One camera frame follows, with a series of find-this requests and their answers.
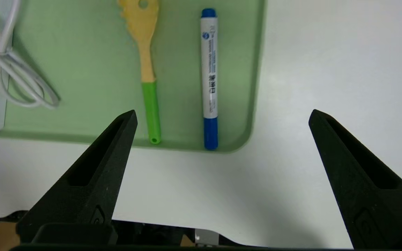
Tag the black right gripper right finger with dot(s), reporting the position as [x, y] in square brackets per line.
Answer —
[361, 188]

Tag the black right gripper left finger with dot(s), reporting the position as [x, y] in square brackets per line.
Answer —
[89, 188]

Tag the white marker blue cap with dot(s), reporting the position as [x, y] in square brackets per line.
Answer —
[209, 69]

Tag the black robot chassis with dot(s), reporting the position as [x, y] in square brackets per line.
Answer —
[152, 237]

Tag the light green plastic tray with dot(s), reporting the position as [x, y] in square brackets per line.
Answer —
[89, 52]

